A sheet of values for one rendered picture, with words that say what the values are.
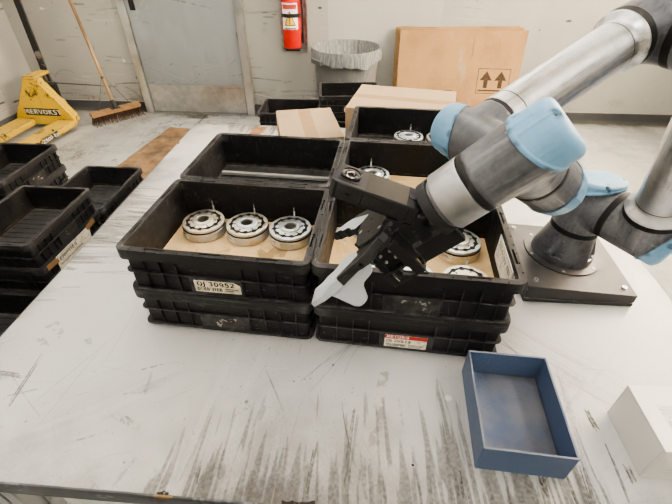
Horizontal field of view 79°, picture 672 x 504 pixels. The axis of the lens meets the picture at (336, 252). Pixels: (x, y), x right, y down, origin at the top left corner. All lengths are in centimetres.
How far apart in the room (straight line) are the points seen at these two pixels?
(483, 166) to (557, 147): 7
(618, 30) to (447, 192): 43
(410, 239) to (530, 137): 18
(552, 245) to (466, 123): 63
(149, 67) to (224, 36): 80
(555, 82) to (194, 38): 376
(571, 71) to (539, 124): 28
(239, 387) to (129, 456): 22
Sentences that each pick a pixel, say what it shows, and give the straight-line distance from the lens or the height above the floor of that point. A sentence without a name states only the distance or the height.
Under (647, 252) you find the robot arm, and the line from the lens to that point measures 109.
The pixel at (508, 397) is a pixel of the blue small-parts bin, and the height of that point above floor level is 70.
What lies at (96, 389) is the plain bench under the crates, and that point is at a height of 70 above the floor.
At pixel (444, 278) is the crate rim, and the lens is 77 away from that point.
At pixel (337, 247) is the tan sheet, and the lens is 98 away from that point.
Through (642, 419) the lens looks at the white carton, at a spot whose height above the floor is 78.
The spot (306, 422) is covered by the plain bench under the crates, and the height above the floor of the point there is 70.
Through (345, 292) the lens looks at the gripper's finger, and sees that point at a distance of 53.
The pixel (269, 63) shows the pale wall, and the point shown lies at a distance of 412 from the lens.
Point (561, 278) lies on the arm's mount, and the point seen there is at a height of 75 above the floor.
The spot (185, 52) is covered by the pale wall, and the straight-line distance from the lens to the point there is 430.
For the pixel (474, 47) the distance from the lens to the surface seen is 391.
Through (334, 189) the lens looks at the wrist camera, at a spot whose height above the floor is 118.
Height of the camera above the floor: 143
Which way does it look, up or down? 38 degrees down
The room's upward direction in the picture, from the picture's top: straight up
